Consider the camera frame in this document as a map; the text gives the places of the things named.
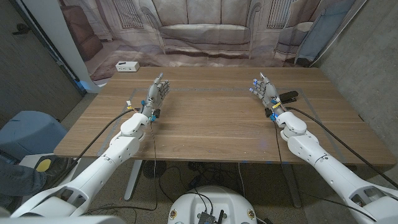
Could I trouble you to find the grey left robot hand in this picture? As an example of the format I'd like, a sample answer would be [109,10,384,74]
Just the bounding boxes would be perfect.
[140,72,171,118]

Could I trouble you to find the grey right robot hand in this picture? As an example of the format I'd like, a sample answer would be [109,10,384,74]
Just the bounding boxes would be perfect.
[248,72,287,118]

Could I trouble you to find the black stapler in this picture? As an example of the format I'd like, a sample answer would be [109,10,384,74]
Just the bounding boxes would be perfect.
[279,90,299,104]

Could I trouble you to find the white power box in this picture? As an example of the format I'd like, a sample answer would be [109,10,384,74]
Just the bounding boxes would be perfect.
[115,61,141,73]

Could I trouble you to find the round black floor fan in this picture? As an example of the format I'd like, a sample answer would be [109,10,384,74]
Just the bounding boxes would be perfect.
[143,160,167,180]

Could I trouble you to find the printed living room backdrop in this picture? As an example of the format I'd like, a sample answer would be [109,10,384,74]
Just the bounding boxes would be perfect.
[21,0,368,93]

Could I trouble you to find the white table leg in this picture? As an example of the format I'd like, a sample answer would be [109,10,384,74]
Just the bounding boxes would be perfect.
[281,164,303,208]
[123,160,144,202]

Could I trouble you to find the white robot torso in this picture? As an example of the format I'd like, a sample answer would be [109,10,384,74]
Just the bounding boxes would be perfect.
[167,185,258,224]

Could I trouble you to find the blue-grey upholstered seat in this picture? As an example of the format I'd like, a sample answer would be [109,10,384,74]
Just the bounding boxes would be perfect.
[0,110,68,161]

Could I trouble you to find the black yellow foot pedal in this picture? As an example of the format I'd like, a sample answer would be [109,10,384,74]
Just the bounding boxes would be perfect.
[34,154,78,175]

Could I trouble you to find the black electronics module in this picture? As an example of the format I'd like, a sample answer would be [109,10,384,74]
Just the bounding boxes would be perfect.
[197,210,225,224]

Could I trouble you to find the white floor platform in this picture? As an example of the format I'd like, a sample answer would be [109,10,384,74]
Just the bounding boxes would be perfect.
[18,152,81,175]

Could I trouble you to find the person in blue jeans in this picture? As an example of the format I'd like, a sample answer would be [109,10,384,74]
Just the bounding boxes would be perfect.
[0,155,47,208]

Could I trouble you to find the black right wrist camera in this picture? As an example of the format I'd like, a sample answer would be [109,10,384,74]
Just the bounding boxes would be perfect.
[264,107,277,122]

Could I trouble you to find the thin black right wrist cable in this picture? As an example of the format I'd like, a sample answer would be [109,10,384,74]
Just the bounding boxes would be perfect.
[273,120,377,222]

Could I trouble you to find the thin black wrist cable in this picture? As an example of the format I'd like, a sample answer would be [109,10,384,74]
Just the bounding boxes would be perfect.
[273,120,377,222]
[83,120,159,215]

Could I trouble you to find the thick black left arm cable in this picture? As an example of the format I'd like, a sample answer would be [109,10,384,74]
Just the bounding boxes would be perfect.
[46,107,141,190]

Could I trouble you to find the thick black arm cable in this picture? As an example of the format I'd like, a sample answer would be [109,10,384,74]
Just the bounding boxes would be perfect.
[285,106,398,189]
[46,107,141,190]

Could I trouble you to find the thin black left wrist cable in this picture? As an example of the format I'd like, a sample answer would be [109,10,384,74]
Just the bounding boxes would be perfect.
[83,120,159,215]

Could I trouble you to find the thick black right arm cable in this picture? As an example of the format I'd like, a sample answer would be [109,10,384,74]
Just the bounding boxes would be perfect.
[285,106,398,189]

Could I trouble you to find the tangled black floor cables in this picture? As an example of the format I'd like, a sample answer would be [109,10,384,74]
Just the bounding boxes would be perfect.
[158,161,243,203]

